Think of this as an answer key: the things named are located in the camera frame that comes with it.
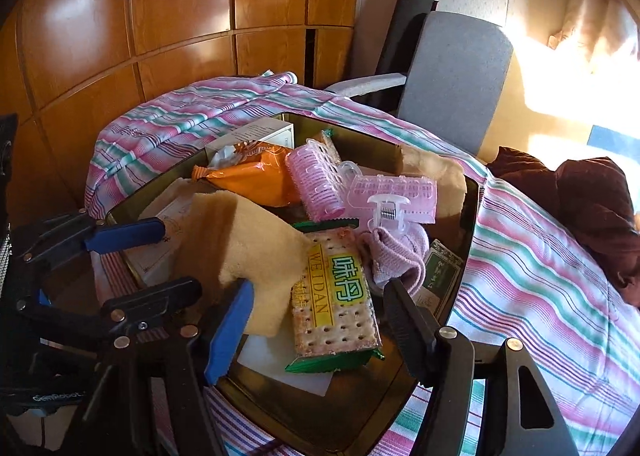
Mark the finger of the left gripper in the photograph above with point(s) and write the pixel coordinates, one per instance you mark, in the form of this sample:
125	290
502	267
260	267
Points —
125	235
118	317

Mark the orange snack bag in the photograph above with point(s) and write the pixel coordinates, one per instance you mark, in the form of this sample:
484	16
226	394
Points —
255	170

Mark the large cracker packet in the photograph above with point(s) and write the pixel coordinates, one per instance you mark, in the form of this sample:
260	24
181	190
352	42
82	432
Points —
334	322

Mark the striped tablecloth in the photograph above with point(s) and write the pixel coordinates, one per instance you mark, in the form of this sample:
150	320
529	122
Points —
527	277

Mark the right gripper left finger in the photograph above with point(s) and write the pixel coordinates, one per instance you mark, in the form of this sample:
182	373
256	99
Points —
117	417

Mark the dark red gift box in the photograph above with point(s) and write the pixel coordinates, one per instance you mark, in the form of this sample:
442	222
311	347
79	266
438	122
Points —
362	403

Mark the yellow sponge block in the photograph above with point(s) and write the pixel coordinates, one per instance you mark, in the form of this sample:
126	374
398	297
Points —
228	238

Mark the yellow cloth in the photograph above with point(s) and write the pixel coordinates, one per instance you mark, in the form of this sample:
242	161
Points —
447	175

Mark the small green cracker packet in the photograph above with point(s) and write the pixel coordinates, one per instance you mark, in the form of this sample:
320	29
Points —
324	137

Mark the pink knitted sock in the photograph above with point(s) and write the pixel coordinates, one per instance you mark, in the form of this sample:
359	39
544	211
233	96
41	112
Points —
387	256

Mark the white box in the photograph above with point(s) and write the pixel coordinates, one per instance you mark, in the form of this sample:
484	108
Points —
266	129

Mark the grey chair back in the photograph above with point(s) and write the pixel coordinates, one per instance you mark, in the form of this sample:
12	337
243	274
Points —
456	78

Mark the pink hair roller with clip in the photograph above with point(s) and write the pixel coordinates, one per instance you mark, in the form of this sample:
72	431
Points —
390	202

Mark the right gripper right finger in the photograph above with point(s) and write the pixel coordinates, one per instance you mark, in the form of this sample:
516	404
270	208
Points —
520	416

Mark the maroon blanket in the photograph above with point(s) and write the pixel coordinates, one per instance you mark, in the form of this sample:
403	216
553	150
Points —
591	198

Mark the green tea box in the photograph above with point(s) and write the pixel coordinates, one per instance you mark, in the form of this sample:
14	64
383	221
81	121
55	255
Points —
442	271

